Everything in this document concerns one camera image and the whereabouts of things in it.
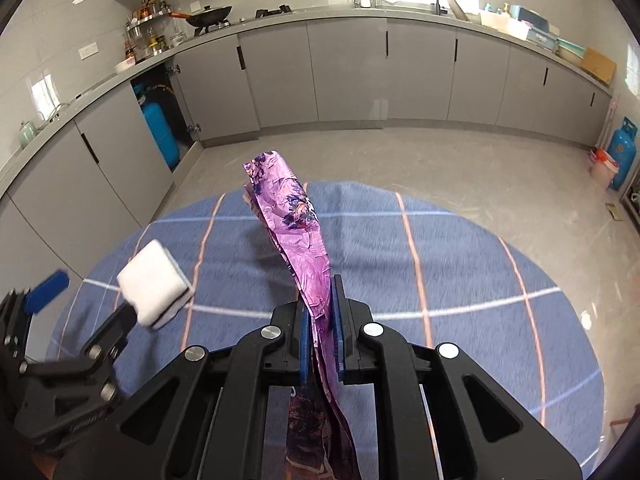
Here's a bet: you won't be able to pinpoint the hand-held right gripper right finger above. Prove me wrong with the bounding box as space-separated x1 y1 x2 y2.
331 275 583 480

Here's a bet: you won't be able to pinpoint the blue plaid tablecloth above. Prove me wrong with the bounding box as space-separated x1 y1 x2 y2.
47 180 603 480

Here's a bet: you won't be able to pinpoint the purple foil wrapper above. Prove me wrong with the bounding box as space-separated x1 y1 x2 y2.
242 150 363 480

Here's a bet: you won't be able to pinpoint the pink white bucket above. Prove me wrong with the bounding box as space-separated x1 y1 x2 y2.
589 147 621 188

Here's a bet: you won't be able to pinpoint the blue storage box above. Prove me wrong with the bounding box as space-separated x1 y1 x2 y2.
510 5 558 51

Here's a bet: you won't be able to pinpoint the green plastic basins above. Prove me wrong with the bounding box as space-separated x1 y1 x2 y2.
555 37 586 66

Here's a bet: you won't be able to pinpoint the black gas stove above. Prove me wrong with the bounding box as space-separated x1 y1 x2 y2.
192 5 293 36

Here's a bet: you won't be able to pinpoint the grey kitchen cabinets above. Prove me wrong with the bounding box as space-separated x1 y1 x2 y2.
0 7 616 311

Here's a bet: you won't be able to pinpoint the white plastic tray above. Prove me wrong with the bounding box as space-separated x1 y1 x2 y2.
480 10 531 41

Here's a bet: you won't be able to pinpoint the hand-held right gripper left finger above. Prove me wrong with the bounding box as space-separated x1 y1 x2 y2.
52 305 313 480

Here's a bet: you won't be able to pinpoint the metal spice rack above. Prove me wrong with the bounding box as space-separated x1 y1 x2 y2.
122 0 173 63

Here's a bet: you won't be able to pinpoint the black wok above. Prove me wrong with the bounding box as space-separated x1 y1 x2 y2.
170 5 233 31

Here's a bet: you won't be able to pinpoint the green teapot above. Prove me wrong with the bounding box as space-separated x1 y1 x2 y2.
17 121 40 148

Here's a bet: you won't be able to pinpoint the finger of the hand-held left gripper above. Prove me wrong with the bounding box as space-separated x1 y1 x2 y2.
0 270 70 346
20 304 138 403

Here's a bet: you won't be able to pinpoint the blue gas cylinder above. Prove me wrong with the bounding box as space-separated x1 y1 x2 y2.
141 87 180 171
607 116 638 191

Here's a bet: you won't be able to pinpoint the brown cardboard board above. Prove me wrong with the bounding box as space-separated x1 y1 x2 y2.
580 47 617 85

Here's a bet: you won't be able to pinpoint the white sponge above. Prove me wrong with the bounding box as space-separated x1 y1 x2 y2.
116 239 193 331

